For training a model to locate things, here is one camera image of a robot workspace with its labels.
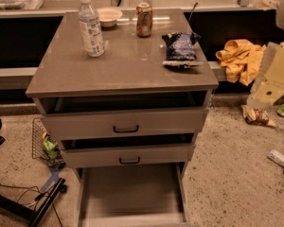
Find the clear plastic water bottle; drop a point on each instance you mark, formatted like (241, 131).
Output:
(90, 29)

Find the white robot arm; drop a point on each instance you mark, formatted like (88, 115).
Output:
(279, 16)

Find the grey drawer cabinet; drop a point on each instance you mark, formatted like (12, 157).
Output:
(129, 75)

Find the open bottom drawer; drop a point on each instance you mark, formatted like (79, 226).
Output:
(132, 196)

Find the top drawer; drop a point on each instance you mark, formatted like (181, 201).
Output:
(67, 126)

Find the middle drawer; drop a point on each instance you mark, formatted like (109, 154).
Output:
(124, 156)

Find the yellow cloth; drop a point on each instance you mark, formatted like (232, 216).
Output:
(241, 60)

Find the brown snack bag on floor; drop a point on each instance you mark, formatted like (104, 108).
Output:
(257, 117)

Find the white tube on floor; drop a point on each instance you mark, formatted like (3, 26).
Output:
(276, 157)

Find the dark blue chip bag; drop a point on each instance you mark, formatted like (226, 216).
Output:
(180, 50)

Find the brown soda can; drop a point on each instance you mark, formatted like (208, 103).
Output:
(144, 19)

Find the white bowl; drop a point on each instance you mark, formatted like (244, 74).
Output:
(108, 16)

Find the green snack bag in basket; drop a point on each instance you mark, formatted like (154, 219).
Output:
(50, 147)

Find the black stand base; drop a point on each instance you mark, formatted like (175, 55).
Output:
(34, 211)

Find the wire basket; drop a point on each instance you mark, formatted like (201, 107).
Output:
(38, 148)

